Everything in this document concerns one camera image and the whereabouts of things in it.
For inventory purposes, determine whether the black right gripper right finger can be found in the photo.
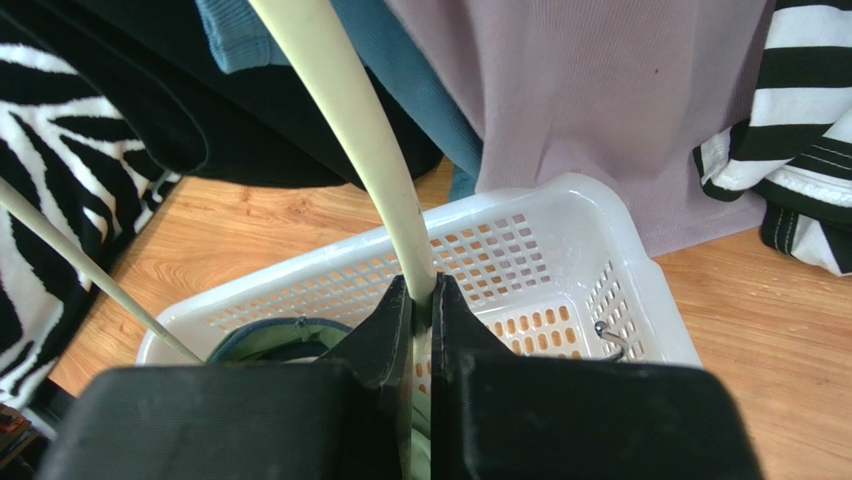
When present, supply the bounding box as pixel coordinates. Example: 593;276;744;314
431;274;763;479

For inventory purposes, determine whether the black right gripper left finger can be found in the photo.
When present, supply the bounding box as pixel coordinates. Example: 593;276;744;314
36;278;413;479

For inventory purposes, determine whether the green tank top navy trim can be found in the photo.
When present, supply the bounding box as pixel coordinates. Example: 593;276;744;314
206;317;431;479

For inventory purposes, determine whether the cream plastic hanger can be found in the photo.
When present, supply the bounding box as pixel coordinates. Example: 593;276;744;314
0;0;630;480

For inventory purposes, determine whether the lilac ribbed tank top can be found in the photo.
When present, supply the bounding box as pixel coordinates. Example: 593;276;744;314
390;1;774;256

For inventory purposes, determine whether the blue ribbed tank top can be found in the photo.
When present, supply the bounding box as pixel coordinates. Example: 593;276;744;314
196;0;483;201

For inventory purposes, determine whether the black white striped tank top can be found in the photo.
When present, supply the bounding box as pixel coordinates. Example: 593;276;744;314
693;1;851;276

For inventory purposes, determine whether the white perforated plastic basket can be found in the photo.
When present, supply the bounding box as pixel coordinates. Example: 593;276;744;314
159;174;701;366

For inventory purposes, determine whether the zebra print blanket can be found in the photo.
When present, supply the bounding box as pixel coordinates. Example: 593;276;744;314
1;21;178;409

